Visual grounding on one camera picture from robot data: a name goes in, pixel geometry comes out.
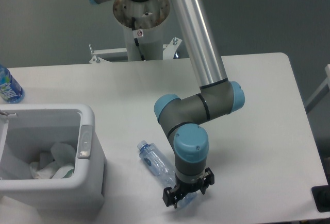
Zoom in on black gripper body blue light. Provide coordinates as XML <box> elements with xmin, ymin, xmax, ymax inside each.
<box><xmin>175</xmin><ymin>177</ymin><xmax>205</xmax><ymax>198</ymax></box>

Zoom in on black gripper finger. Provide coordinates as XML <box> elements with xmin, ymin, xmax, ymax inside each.
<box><xmin>162</xmin><ymin>186</ymin><xmax>185</xmax><ymax>209</ymax></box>
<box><xmin>199</xmin><ymin>167</ymin><xmax>215</xmax><ymax>195</ymax></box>

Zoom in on clear plastic bottle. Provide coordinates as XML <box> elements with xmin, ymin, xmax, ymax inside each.
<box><xmin>137</xmin><ymin>140</ymin><xmax>198</xmax><ymax>208</ymax></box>

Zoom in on white paper wrapper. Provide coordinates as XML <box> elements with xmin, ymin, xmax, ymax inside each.
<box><xmin>51</xmin><ymin>143</ymin><xmax>76</xmax><ymax>179</ymax></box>

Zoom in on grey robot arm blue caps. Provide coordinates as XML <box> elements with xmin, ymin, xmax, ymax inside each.
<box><xmin>89</xmin><ymin>0</ymin><xmax>245</xmax><ymax>206</ymax></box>

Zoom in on white paper trash in can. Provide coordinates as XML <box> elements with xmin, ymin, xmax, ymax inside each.
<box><xmin>29</xmin><ymin>152</ymin><xmax>59</xmax><ymax>179</ymax></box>

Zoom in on white plastic trash can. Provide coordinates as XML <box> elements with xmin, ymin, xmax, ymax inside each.
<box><xmin>1</xmin><ymin>104</ymin><xmax>106</xmax><ymax>210</ymax></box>

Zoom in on black object at table edge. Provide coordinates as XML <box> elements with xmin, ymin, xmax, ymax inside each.
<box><xmin>311</xmin><ymin>185</ymin><xmax>329</xmax><ymax>213</ymax></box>

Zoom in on blue labelled water bottle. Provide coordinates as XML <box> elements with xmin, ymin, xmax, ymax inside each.
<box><xmin>1</xmin><ymin>65</ymin><xmax>24</xmax><ymax>104</ymax></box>

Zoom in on white frame at right edge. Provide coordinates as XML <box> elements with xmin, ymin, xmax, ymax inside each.
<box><xmin>305</xmin><ymin>64</ymin><xmax>329</xmax><ymax>113</ymax></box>

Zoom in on white table frame bracket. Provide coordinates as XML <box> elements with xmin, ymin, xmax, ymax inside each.
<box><xmin>89</xmin><ymin>37</ymin><xmax>183</xmax><ymax>64</ymax></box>

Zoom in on black cable on pedestal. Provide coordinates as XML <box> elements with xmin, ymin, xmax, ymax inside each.
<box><xmin>130</xmin><ymin>16</ymin><xmax>145</xmax><ymax>61</ymax></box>

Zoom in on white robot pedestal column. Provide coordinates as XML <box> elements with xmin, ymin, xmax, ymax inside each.
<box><xmin>113</xmin><ymin>0</ymin><xmax>170</xmax><ymax>61</ymax></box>

